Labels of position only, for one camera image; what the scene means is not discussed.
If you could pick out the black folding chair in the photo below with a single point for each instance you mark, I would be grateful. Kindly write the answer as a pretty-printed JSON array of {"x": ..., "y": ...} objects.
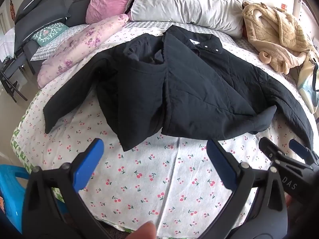
[{"x": 10, "y": 79}]

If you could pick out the red cloth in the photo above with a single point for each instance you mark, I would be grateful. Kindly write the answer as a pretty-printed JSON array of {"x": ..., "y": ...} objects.
[{"x": 244, "y": 32}]

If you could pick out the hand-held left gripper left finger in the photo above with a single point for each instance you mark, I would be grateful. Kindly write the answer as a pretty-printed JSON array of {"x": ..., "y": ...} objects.
[{"x": 87, "y": 163}]

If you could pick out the white cherry-print bedsheet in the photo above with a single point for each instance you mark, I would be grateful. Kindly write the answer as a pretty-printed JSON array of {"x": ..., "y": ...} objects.
[{"x": 139, "y": 174}]

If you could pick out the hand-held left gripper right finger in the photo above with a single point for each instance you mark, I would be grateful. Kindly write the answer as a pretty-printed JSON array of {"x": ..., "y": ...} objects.
[{"x": 221, "y": 165}]

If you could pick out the black quilted jacket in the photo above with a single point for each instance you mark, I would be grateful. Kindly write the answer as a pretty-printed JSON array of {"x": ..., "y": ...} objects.
[{"x": 187, "y": 79}]

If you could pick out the teal coral-print pillow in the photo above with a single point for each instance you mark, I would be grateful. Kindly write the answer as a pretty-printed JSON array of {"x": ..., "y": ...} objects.
[{"x": 48, "y": 33}]

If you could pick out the pink pillow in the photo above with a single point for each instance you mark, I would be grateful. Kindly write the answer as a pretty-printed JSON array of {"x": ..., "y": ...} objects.
[{"x": 109, "y": 2}]

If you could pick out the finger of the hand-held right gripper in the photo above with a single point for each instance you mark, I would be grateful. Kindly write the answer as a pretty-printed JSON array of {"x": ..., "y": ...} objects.
[
  {"x": 270, "y": 149},
  {"x": 300, "y": 150}
]

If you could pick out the pink floral quilt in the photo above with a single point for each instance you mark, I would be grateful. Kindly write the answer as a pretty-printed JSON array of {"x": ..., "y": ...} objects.
[{"x": 74, "y": 49}]

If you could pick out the blue plastic stool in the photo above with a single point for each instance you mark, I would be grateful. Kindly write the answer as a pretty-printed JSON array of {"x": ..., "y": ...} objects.
[{"x": 12, "y": 191}]

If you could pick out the light grey pillow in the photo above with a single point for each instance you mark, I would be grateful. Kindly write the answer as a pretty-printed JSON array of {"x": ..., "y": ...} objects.
[{"x": 187, "y": 2}]

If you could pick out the red wall ornament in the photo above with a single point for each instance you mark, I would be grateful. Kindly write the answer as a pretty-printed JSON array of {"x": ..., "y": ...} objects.
[{"x": 11, "y": 7}]

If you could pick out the beige fleece robe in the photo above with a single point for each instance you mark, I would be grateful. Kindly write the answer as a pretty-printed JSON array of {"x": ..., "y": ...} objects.
[{"x": 274, "y": 34}]

